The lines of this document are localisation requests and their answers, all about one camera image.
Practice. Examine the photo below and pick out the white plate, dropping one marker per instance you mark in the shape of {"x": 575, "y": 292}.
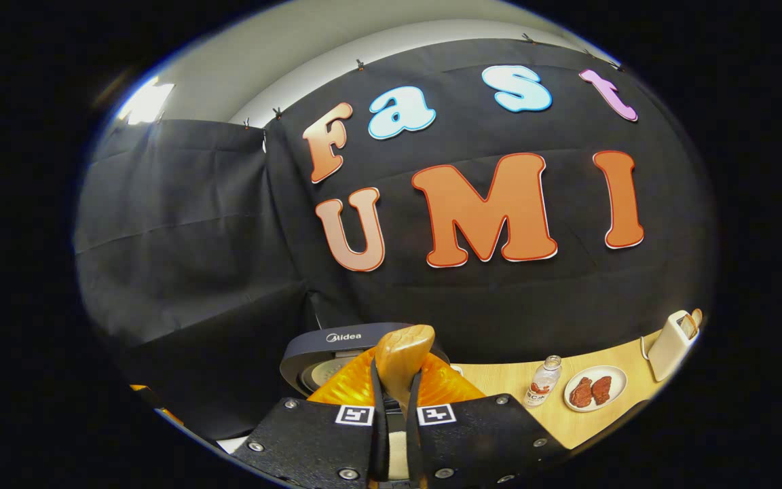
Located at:
{"x": 618, "y": 390}

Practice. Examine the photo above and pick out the small clear drink bottle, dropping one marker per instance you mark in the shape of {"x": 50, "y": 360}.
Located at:
{"x": 540, "y": 387}

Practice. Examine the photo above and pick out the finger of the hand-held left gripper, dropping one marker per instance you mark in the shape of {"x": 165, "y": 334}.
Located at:
{"x": 170, "y": 415}

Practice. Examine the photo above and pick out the white toaster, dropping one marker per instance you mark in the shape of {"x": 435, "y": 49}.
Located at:
{"x": 666, "y": 350}

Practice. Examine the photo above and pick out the white rice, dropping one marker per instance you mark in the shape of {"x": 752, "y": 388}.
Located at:
{"x": 398, "y": 458}

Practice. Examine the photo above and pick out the dark grey rice cooker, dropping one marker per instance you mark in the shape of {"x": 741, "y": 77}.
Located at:
{"x": 323, "y": 346}

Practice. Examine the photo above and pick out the red meat piece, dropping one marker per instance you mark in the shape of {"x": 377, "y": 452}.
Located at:
{"x": 581, "y": 392}
{"x": 601, "y": 389}

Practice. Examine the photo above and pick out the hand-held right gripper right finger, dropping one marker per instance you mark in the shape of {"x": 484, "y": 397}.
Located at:
{"x": 414, "y": 441}

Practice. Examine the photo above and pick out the wooden spoon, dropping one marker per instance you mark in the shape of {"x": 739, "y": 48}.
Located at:
{"x": 403, "y": 356}

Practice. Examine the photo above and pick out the black backdrop cloth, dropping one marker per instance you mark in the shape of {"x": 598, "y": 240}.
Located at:
{"x": 194, "y": 238}

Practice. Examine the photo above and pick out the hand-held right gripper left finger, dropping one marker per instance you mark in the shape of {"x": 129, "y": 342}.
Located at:
{"x": 379, "y": 435}

